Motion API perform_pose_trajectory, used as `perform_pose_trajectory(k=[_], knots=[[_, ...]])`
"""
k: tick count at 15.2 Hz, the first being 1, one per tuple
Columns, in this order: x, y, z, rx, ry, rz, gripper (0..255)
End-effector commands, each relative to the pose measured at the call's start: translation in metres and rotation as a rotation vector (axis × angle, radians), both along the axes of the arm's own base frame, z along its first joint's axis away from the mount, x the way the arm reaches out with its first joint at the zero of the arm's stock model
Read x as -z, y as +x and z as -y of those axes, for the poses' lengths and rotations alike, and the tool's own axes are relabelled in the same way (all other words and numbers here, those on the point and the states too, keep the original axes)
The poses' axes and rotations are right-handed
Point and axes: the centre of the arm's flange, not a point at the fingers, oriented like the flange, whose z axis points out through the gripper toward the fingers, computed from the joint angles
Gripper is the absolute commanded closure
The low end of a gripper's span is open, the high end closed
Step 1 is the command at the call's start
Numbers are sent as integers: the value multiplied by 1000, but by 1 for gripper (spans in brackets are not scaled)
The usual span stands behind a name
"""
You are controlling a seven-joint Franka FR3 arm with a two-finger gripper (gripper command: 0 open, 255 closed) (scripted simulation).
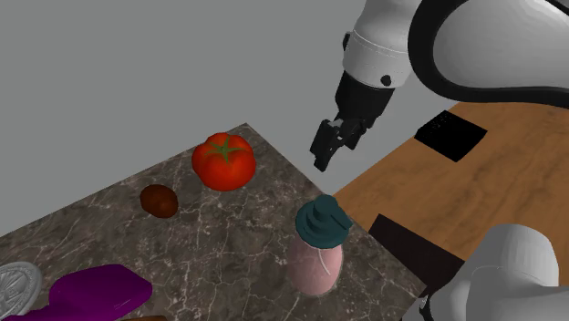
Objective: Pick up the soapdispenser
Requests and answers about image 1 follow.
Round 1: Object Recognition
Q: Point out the purple cloth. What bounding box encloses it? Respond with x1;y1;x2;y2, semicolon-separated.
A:
3;264;154;321

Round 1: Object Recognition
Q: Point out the brown egg-shaped object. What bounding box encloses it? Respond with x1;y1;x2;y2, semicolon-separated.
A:
139;183;181;220

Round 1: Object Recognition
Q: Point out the pink bottle with teal pump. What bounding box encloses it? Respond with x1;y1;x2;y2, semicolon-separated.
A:
285;193;355;298

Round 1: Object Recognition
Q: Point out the red tomato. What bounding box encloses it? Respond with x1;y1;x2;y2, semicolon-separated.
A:
191;131;258;192

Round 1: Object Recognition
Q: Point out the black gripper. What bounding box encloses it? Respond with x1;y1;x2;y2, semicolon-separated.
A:
309;69;397;173

